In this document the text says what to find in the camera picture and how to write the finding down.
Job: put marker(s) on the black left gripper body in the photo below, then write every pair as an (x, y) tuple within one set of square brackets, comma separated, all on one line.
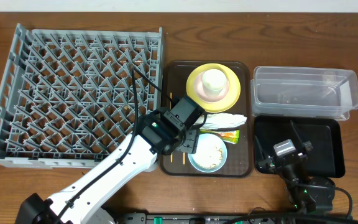
[(188, 140)]

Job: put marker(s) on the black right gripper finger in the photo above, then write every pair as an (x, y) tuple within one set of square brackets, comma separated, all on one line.
[(305, 142), (259, 152)]

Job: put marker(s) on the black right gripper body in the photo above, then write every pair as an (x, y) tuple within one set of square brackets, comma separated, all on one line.
[(270, 165)]

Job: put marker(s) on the wooden chopstick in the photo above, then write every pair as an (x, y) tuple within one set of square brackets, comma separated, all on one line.
[(184, 158), (171, 97)]

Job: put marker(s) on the light blue bowl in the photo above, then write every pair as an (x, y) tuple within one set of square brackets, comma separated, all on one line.
[(210, 155)]

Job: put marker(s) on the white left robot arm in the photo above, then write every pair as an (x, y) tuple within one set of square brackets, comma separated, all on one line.
[(154, 134)]

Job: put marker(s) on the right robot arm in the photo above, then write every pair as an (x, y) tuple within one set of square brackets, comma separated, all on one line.
[(308, 194)]

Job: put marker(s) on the grey dishwasher rack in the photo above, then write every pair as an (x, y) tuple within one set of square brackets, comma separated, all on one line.
[(68, 98)]

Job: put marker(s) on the black tray bin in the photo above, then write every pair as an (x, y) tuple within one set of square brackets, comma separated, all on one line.
[(326, 158)]

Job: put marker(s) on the green snack wrapper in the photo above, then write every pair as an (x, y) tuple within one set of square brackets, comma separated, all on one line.
[(227, 136)]

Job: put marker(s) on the crumpled white napkin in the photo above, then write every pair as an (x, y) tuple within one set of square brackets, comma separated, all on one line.
[(223, 121)]

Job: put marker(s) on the clear plastic bin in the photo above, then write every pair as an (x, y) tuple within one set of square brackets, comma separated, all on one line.
[(304, 92)]

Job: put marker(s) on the pink bowl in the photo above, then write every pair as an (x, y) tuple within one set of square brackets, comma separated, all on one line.
[(198, 87)]

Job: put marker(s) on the yellow plate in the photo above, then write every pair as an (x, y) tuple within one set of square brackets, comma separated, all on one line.
[(233, 92)]

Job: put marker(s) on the brown serving tray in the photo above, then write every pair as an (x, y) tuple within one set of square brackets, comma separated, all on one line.
[(239, 156)]

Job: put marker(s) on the cream cup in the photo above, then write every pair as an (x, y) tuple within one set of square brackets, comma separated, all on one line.
[(214, 81)]

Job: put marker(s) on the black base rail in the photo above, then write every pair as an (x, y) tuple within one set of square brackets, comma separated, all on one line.
[(255, 218)]

